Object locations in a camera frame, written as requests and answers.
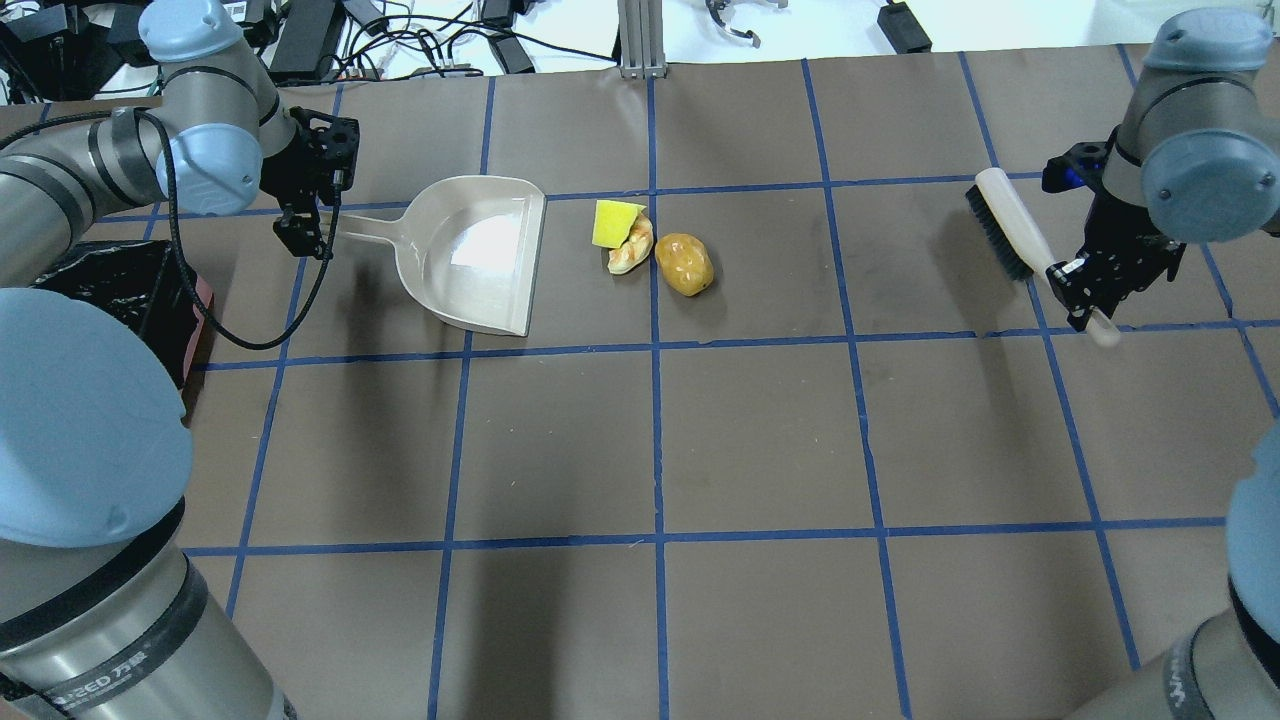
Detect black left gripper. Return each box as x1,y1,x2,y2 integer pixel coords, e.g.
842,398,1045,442
262,108,361,261

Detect black power brick top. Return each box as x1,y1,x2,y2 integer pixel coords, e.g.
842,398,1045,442
268,1,346,83

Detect black power adapter near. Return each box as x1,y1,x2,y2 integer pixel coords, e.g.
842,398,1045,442
876,1,933,55

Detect beige plastic dustpan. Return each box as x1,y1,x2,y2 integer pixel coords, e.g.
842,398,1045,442
326,176,548,337

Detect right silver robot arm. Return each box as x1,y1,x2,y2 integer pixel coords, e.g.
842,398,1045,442
1042,6,1279,719

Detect yellow green sponge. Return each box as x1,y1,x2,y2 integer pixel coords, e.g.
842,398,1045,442
590,199,646,250

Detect yellow potato-like toy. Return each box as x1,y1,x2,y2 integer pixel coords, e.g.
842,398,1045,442
654,233,716,297

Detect black power adapter far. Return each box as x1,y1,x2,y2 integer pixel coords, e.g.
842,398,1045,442
486,35,538,76

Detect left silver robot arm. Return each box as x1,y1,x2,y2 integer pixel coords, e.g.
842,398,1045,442
1,1,358,719

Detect black power adapter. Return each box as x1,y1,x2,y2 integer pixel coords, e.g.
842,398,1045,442
876,1,933,55
486,35,538,76

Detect beige hand brush black bristles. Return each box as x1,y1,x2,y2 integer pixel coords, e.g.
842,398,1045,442
965,167,1121,348

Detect black lined trash bin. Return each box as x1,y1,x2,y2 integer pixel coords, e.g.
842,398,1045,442
29,240,206,389

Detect aluminium frame post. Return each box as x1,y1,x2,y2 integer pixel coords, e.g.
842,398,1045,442
617,0,668,79

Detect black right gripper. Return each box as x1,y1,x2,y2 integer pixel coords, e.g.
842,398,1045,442
1042,142,1187,333

